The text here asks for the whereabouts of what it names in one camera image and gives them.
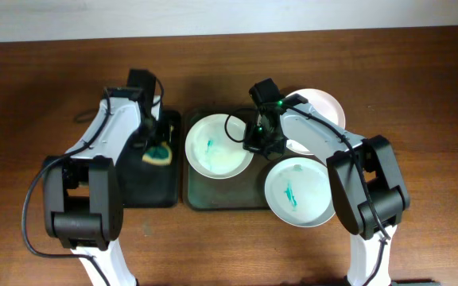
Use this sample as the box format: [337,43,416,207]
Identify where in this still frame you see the small black tray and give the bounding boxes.
[115,110,181,208]

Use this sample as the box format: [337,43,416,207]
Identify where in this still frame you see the large grey tray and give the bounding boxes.
[182,107,296,211]

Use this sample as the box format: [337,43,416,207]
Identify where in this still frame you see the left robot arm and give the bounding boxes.
[42,69,162,285]

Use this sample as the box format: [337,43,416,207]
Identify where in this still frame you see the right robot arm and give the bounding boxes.
[243,79,410,285]

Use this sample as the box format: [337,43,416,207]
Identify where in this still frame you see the green yellow sponge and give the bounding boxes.
[142,126,175,166]

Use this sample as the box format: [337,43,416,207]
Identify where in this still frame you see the white plate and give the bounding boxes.
[264,157,335,228]
[184,114,254,180]
[282,87,347,156]

